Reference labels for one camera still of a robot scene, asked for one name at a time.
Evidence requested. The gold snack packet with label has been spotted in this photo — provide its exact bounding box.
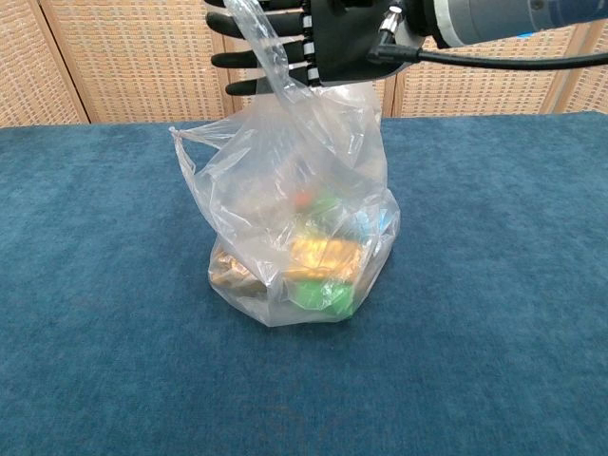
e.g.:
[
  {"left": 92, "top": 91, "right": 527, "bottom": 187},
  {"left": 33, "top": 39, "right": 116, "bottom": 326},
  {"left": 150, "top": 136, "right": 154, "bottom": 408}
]
[{"left": 211, "top": 251, "right": 270, "bottom": 298}]

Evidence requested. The light blue snack packet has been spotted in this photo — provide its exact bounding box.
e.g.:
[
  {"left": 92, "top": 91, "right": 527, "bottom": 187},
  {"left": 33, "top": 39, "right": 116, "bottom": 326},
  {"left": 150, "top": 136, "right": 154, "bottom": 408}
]
[{"left": 355, "top": 208, "right": 395, "bottom": 238}]

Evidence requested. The woven rattan folding screen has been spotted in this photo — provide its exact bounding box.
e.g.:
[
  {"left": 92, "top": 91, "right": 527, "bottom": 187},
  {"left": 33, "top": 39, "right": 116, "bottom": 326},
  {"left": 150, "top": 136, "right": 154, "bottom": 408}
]
[{"left": 0, "top": 0, "right": 608, "bottom": 128}]

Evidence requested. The blue velvet tablecloth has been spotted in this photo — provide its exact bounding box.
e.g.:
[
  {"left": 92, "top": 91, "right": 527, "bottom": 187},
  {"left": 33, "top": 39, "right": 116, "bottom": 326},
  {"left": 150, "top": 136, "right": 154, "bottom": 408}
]
[{"left": 0, "top": 111, "right": 608, "bottom": 456}]

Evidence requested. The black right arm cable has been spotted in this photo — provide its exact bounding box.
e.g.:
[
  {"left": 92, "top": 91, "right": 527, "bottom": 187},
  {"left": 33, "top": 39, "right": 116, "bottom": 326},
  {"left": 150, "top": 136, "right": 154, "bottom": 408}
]
[{"left": 366, "top": 5, "right": 608, "bottom": 71}]

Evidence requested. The small green snack packet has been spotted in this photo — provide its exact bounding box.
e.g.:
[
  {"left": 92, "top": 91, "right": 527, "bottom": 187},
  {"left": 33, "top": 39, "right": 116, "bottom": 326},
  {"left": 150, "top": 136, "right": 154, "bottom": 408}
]
[{"left": 308, "top": 194, "right": 343, "bottom": 218}]

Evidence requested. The gold foil snack box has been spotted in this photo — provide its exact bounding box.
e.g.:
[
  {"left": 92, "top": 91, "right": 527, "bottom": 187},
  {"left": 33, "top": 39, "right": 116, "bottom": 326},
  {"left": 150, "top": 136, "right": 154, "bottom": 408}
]
[{"left": 284, "top": 236, "right": 365, "bottom": 289}]

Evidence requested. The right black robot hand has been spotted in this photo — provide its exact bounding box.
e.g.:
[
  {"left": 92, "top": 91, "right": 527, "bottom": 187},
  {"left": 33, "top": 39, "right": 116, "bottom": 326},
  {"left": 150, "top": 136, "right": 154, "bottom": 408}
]
[{"left": 204, "top": 0, "right": 427, "bottom": 99}]

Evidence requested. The large green snack packet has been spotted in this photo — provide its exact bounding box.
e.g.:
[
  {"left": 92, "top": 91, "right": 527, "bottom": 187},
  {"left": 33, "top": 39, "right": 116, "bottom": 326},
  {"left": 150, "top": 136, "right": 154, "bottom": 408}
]
[{"left": 292, "top": 279, "right": 356, "bottom": 317}]

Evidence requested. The clear plastic shopping bag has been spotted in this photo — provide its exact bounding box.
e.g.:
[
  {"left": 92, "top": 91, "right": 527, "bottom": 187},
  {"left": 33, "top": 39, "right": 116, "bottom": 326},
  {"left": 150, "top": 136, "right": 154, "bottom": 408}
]
[{"left": 169, "top": 0, "right": 403, "bottom": 329}]

